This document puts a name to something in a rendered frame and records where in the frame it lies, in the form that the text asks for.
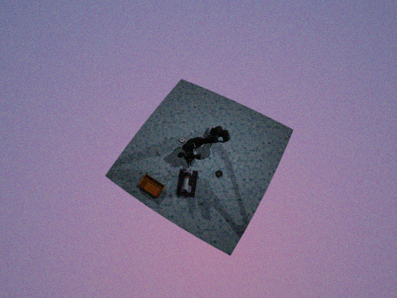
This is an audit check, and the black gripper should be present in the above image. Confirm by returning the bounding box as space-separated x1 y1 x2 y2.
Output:
178 148 201 165

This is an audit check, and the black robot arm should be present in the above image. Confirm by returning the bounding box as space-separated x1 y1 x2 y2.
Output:
182 125 231 159

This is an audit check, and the brown rectangular tray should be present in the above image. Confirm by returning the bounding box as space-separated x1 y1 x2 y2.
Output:
139 174 165 198

